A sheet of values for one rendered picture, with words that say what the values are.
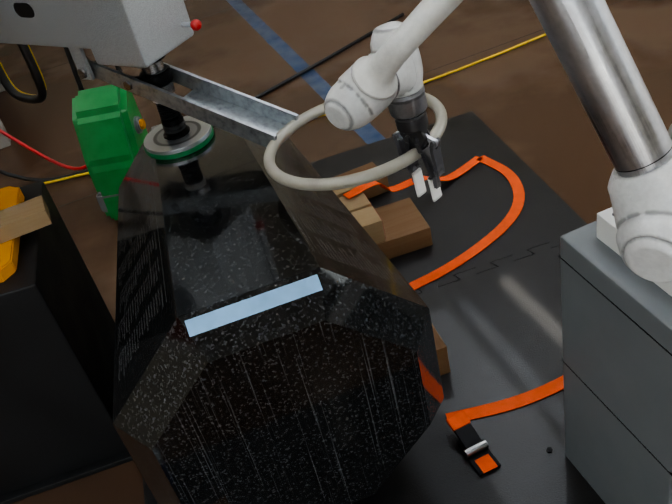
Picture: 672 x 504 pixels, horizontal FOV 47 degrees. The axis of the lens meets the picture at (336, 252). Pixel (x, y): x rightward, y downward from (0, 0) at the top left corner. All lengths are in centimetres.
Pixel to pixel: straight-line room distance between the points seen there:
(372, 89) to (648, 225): 60
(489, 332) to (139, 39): 145
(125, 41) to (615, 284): 138
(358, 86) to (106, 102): 220
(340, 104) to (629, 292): 69
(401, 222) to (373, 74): 155
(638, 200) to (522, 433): 117
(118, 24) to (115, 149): 152
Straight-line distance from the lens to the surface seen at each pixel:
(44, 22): 244
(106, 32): 225
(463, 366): 258
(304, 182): 186
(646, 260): 139
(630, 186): 138
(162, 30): 225
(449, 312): 277
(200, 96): 233
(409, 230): 302
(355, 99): 159
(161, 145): 241
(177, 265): 191
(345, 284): 179
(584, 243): 176
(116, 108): 364
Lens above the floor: 190
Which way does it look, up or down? 37 degrees down
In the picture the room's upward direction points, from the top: 14 degrees counter-clockwise
